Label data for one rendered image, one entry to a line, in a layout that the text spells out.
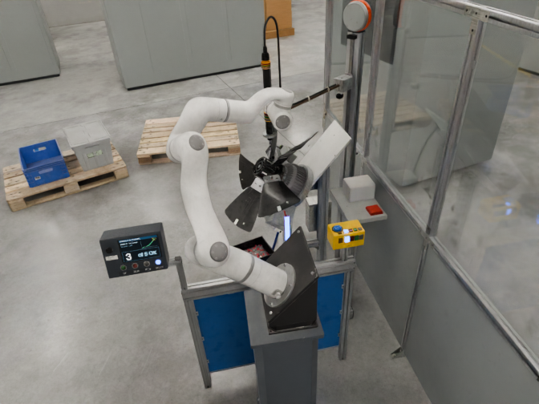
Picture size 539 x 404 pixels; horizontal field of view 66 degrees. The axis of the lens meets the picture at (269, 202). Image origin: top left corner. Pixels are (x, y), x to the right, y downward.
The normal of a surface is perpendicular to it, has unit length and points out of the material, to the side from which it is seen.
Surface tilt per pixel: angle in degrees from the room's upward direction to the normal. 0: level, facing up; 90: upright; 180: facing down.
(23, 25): 90
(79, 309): 0
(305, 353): 90
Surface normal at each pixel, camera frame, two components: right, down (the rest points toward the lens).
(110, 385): -0.05, -0.82
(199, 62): 0.40, 0.51
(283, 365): 0.15, 0.56
